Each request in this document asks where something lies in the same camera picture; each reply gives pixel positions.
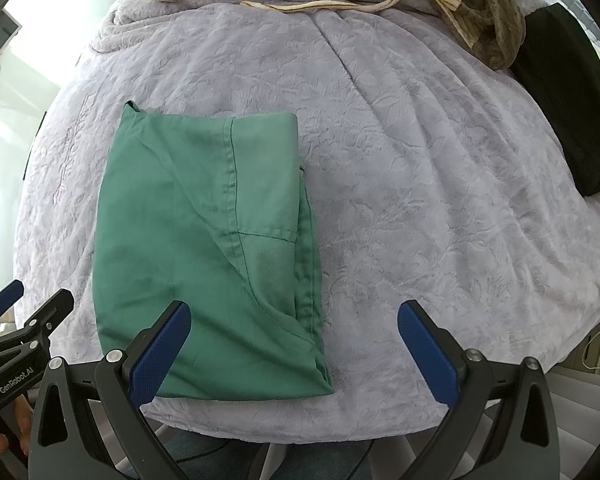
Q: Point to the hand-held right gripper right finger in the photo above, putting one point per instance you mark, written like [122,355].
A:
[427,355]

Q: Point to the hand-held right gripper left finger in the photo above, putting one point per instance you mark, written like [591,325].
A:
[162,350]

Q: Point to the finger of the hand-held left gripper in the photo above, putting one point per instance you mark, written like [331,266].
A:
[7,297]
[55,307]

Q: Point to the green work jacket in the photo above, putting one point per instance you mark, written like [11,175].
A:
[180,235]

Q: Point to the person's left hand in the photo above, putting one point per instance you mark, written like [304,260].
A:
[22,420]

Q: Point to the person's blue jeans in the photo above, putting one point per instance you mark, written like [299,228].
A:
[205,455]

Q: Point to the lavender embossed blanket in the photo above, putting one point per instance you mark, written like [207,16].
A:
[430,185]

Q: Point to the black cloth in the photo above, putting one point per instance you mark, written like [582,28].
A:
[565,85]

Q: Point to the olive patterned cloth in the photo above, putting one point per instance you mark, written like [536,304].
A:
[500,35]

